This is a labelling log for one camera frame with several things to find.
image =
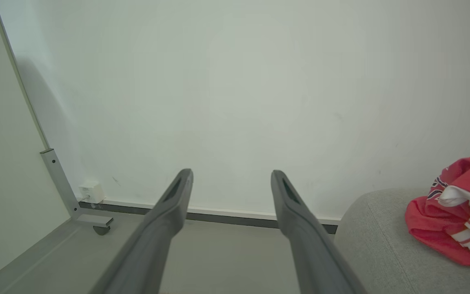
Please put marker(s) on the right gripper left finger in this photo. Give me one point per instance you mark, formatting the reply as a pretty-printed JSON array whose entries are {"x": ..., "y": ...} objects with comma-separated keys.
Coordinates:
[{"x": 149, "y": 245}]

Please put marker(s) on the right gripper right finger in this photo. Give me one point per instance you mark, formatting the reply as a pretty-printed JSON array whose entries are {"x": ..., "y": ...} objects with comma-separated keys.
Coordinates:
[{"x": 316, "y": 253}]

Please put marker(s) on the red basketball jersey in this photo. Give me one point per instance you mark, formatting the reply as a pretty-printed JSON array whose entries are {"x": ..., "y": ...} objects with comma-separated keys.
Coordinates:
[{"x": 455, "y": 220}]

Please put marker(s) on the dark caster wheel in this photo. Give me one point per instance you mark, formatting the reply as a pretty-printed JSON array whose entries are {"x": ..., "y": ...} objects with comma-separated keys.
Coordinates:
[{"x": 101, "y": 230}]

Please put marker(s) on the grey fabric sofa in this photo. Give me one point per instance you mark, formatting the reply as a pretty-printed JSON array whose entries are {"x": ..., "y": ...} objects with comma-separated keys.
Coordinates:
[{"x": 382, "y": 253}]

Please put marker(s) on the dark grey baseboard strip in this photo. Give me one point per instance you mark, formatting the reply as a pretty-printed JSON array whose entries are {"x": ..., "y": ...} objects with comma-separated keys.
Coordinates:
[{"x": 227, "y": 216}]

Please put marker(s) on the grey metal partition leg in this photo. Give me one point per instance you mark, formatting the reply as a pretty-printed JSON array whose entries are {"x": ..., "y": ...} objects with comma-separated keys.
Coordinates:
[{"x": 61, "y": 188}]

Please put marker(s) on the white wall socket box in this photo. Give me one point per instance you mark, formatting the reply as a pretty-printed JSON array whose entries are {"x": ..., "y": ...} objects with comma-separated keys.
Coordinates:
[{"x": 92, "y": 192}]

